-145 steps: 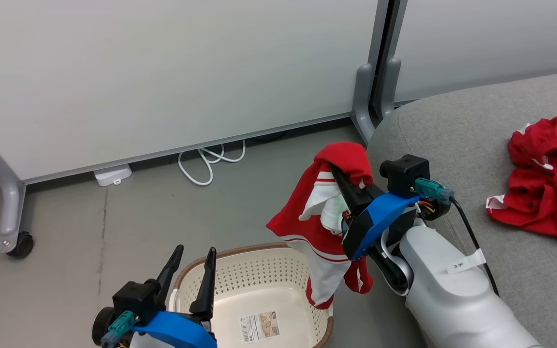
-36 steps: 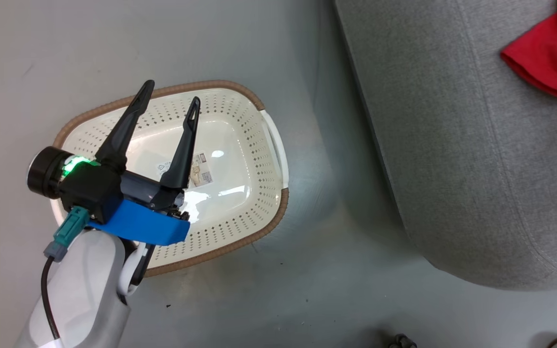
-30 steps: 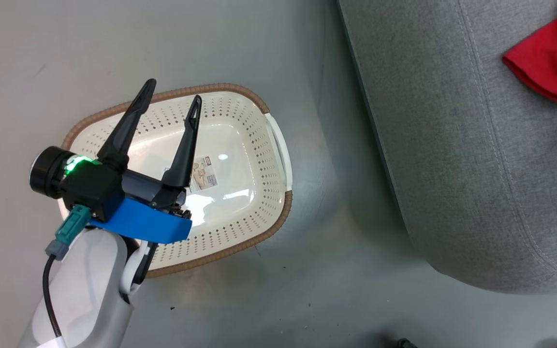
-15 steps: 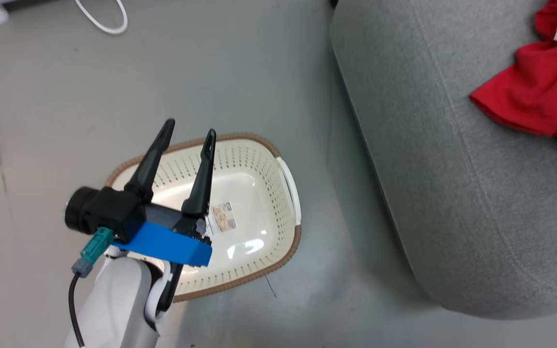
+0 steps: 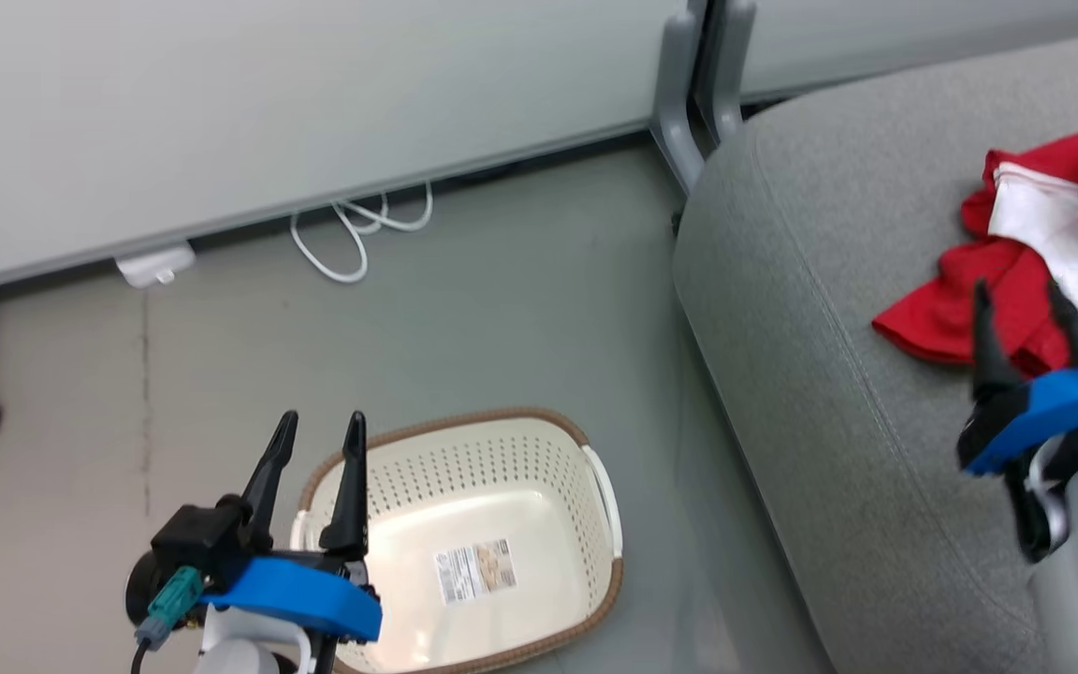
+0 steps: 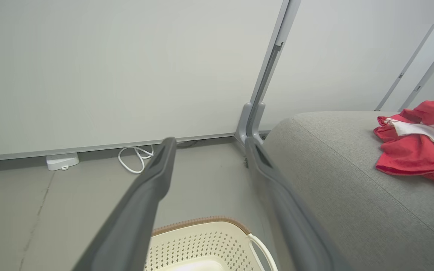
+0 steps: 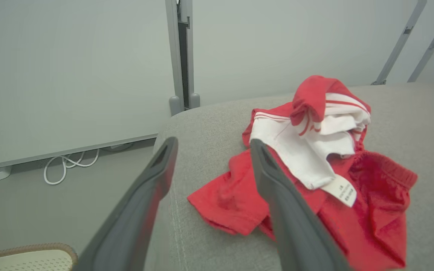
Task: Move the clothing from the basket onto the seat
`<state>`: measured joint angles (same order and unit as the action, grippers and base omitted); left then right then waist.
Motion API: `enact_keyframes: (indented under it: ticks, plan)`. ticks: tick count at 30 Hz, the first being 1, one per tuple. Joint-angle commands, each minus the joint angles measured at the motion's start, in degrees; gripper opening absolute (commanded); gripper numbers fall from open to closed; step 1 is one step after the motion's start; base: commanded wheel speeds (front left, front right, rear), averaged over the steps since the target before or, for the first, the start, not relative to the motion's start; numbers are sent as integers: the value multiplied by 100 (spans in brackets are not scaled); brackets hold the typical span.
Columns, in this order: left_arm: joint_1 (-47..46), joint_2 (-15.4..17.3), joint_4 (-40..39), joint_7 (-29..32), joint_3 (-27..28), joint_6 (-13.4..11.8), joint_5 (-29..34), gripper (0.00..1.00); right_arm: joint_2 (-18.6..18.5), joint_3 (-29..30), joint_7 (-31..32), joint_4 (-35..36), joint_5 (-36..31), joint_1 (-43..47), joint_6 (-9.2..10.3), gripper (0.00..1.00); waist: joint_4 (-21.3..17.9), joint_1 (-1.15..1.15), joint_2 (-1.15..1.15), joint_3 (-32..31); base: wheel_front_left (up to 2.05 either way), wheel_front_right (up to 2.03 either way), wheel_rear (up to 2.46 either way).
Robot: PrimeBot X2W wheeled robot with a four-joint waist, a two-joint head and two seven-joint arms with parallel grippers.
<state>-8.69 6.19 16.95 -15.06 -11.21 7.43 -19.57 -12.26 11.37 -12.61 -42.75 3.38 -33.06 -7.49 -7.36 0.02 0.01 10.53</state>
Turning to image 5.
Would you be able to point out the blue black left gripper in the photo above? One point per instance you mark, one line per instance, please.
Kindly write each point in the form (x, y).
(305, 599)

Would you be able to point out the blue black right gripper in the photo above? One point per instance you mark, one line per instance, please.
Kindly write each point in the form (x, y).
(1044, 407)

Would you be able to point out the red and white clothing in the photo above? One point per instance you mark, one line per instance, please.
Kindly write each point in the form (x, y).
(1016, 281)

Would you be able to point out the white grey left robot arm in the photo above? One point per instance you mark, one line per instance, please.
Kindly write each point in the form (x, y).
(249, 651)

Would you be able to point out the printed basket sticker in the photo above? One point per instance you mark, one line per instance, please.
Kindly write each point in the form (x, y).
(473, 571)

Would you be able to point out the cream laundry basket brown rim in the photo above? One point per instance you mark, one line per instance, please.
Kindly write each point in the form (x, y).
(502, 487)

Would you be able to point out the grey fabric sofa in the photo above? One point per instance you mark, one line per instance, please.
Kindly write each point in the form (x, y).
(829, 281)

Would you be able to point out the white power adapter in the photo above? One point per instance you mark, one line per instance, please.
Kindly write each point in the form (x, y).
(155, 265)

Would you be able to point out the narrow white partition panel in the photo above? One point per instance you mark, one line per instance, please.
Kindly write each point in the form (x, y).
(923, 37)

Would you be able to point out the wide white partition panel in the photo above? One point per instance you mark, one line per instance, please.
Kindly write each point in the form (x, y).
(268, 94)

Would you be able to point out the grey partition leg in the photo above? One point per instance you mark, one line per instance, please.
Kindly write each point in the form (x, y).
(729, 75)
(675, 112)

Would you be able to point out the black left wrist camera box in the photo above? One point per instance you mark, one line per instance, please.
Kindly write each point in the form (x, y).
(197, 541)

